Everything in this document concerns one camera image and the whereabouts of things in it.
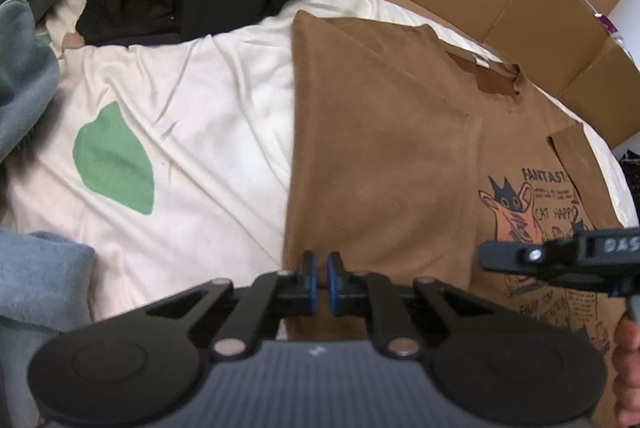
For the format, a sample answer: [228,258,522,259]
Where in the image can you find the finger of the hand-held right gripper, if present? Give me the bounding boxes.
[477,233,583,282]

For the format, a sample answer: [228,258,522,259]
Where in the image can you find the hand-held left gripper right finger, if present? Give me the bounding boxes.
[326,250,493,357]

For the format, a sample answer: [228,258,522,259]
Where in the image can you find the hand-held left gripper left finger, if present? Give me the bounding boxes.
[145,250,318,357]

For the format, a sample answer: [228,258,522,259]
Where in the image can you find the brown printed t-shirt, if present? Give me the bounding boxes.
[282,10,640,428]

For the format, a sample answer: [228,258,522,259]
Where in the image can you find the person's right hand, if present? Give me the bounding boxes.
[612,315,640,382]

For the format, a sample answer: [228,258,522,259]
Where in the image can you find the cream bear printed blanket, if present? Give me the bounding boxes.
[0,0,626,341]

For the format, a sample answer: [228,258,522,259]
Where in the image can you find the purple white packet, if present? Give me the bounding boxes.
[595,13,621,40]

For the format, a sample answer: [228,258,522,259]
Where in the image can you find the faded blue denim jeans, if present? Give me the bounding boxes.
[0,0,96,428]

